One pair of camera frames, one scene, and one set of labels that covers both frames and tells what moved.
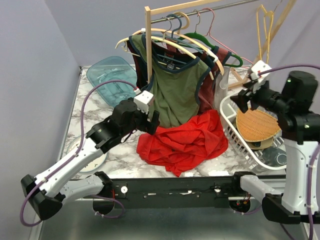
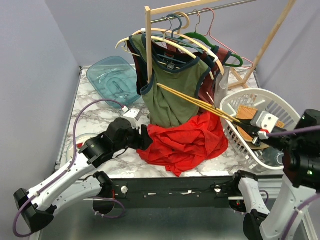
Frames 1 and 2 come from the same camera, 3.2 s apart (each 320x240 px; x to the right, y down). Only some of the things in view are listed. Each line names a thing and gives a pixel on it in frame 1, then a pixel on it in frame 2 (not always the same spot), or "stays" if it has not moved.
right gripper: (241, 101) -> (246, 124)
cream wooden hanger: (181, 21) stays
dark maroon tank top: (141, 68) stays
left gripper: (148, 126) -> (145, 142)
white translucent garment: (222, 86) stays
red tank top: (180, 147) stays
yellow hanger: (268, 18) -> (199, 103)
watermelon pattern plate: (74, 146) stays
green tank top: (174, 94) stays
